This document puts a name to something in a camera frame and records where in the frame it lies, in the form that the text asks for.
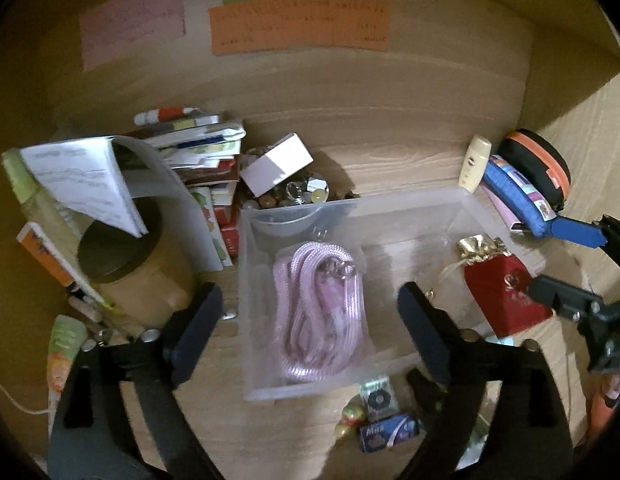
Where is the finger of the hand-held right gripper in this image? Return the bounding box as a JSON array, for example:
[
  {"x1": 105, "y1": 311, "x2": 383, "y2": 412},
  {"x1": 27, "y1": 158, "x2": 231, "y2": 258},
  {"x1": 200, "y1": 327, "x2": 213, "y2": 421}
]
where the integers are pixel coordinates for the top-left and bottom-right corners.
[
  {"x1": 527, "y1": 275, "x2": 620, "y2": 331},
  {"x1": 555, "y1": 214, "x2": 620, "y2": 272}
]

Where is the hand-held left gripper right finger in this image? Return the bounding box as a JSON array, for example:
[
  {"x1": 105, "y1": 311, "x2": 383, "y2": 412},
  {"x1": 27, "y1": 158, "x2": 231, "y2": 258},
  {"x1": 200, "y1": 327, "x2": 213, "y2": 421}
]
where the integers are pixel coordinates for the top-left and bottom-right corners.
[{"x1": 397, "y1": 281, "x2": 576, "y2": 480}]

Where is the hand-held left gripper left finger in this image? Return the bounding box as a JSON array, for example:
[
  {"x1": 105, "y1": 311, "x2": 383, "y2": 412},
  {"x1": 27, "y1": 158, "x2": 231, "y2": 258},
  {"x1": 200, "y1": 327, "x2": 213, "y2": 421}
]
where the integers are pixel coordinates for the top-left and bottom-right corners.
[{"x1": 47, "y1": 282, "x2": 226, "y2": 480}]

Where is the red pouch with gold trim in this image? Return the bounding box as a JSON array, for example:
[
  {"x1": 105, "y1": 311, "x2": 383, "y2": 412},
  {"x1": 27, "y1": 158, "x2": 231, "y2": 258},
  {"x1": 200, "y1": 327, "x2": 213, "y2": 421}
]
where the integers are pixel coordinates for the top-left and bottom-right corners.
[{"x1": 457, "y1": 234, "x2": 555, "y2": 339}]

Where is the clear plastic bin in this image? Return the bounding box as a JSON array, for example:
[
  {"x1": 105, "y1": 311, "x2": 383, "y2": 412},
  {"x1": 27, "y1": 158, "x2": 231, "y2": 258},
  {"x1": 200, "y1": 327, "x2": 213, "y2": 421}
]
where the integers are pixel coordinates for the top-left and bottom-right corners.
[{"x1": 238, "y1": 187, "x2": 548, "y2": 403}]

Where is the wooden desktop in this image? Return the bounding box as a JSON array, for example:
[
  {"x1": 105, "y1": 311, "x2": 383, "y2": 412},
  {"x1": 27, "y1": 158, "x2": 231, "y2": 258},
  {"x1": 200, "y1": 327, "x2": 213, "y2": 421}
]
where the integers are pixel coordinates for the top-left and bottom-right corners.
[{"x1": 20, "y1": 105, "x2": 620, "y2": 480}]

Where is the orange red cloth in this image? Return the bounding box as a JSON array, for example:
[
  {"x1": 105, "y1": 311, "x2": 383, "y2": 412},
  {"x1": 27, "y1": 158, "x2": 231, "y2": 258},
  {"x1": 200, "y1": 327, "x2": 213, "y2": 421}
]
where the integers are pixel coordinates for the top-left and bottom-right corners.
[{"x1": 587, "y1": 370, "x2": 620, "y2": 448}]

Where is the brown jar with dark lid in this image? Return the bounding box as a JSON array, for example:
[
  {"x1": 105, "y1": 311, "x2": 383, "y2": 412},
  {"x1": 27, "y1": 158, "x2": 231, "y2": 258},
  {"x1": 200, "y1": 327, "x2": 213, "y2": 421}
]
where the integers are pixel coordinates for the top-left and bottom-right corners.
[{"x1": 77, "y1": 195, "x2": 198, "y2": 328}]

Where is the flat pink case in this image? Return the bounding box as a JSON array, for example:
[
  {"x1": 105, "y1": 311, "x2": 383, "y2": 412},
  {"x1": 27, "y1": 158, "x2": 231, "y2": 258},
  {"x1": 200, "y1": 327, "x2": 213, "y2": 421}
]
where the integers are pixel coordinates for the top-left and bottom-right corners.
[{"x1": 480, "y1": 182, "x2": 528, "y2": 236}]

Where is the blue pencil case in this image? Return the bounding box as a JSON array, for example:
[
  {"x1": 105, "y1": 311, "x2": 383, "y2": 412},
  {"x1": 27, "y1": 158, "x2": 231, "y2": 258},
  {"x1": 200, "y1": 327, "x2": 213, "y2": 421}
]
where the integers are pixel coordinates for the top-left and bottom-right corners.
[{"x1": 482, "y1": 155, "x2": 561, "y2": 238}]

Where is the black and orange zip case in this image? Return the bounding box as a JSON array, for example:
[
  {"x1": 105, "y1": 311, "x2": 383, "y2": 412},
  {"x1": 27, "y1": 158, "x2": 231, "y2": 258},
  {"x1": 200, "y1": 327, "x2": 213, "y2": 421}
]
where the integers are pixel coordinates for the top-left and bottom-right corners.
[{"x1": 497, "y1": 129, "x2": 572, "y2": 213}]

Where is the small green box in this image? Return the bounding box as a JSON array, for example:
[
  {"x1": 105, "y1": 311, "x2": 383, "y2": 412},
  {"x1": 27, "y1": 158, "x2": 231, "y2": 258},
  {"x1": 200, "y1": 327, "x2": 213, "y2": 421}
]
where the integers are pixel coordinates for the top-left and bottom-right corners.
[{"x1": 359, "y1": 375, "x2": 398, "y2": 423}]

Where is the blue packet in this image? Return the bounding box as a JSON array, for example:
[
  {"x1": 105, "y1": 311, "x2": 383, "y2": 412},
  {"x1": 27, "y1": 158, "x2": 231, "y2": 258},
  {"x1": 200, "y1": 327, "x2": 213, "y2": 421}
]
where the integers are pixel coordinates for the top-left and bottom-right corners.
[{"x1": 359, "y1": 412, "x2": 423, "y2": 453}]

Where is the yellow and red toy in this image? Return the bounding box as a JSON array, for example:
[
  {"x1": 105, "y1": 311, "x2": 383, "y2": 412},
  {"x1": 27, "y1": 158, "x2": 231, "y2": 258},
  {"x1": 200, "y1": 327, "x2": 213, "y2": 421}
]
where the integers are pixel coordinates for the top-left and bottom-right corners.
[{"x1": 335, "y1": 395, "x2": 368, "y2": 443}]

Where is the small white tube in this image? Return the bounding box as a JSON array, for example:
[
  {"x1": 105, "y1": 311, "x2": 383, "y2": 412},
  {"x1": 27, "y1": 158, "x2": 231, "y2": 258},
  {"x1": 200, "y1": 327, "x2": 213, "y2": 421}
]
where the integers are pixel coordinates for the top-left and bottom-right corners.
[{"x1": 69, "y1": 296, "x2": 105, "y2": 322}]

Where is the cream tube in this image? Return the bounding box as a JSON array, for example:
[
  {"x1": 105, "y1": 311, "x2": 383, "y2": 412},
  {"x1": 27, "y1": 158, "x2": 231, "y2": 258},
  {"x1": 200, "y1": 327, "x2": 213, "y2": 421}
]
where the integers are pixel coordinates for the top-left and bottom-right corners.
[{"x1": 460, "y1": 134, "x2": 492, "y2": 193}]

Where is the green and orange tube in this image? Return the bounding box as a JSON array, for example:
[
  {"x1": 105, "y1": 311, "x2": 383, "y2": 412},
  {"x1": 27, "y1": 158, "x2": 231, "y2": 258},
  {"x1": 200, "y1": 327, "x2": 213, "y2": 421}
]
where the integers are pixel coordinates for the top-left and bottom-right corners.
[{"x1": 46, "y1": 314, "x2": 88, "y2": 411}]

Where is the glass bowl of beads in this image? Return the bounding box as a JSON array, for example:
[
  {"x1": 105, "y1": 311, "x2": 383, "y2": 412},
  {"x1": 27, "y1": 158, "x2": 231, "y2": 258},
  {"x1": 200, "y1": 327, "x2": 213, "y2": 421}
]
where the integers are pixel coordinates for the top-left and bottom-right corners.
[{"x1": 240, "y1": 170, "x2": 361, "y2": 211}]

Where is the stack of books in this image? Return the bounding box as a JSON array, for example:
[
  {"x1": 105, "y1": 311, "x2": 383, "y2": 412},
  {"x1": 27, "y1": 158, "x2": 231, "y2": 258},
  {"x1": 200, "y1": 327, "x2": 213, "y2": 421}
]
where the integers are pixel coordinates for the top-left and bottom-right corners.
[{"x1": 124, "y1": 111, "x2": 247, "y2": 268}]

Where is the orange box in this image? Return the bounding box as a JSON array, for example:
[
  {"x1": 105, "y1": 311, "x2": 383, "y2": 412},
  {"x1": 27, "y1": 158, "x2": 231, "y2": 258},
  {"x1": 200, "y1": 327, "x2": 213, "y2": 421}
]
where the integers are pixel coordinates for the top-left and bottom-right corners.
[{"x1": 16, "y1": 222, "x2": 78, "y2": 288}]

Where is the small white box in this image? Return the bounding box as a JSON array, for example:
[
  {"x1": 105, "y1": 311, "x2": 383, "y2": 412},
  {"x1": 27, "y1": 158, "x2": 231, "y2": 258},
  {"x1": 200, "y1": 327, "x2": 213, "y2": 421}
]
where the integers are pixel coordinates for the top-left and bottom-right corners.
[{"x1": 239, "y1": 132, "x2": 315, "y2": 198}]

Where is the white paper booklet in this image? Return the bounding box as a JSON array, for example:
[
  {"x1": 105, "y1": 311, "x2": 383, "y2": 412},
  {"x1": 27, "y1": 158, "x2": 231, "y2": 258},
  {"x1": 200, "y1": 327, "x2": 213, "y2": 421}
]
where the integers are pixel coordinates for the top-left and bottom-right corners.
[{"x1": 17, "y1": 135, "x2": 218, "y2": 273}]

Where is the pale green bottle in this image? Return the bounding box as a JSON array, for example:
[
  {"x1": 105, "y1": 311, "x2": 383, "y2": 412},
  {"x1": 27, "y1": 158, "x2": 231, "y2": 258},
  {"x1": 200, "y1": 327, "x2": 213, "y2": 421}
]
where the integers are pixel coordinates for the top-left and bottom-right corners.
[{"x1": 1, "y1": 149, "x2": 113, "y2": 311}]

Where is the red white marker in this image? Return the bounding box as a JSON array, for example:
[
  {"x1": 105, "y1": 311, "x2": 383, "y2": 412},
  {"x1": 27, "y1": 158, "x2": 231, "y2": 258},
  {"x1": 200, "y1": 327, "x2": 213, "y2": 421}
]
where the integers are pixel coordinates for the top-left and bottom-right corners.
[{"x1": 134, "y1": 106, "x2": 203, "y2": 126}]

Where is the pink paper note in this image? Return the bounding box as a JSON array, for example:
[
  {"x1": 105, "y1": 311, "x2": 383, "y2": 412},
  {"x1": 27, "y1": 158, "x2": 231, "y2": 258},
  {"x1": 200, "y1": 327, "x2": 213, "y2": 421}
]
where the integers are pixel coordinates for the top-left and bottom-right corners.
[{"x1": 79, "y1": 0, "x2": 187, "y2": 72}]

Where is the orange paper note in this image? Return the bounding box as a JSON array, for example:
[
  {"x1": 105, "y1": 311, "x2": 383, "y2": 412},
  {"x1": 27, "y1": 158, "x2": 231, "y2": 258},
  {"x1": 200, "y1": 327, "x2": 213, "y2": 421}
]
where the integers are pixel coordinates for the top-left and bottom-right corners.
[{"x1": 208, "y1": 0, "x2": 391, "y2": 57}]

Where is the pink rope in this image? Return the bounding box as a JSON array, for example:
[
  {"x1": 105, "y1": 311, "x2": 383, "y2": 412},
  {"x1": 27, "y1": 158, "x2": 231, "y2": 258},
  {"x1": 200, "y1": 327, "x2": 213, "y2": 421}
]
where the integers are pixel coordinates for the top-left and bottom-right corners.
[{"x1": 272, "y1": 241, "x2": 373, "y2": 381}]

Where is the white cable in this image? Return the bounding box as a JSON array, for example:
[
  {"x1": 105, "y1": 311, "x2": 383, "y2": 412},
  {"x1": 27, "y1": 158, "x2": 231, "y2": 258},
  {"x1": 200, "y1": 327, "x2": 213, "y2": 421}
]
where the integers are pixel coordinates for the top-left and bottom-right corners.
[{"x1": 0, "y1": 372, "x2": 53, "y2": 417}]

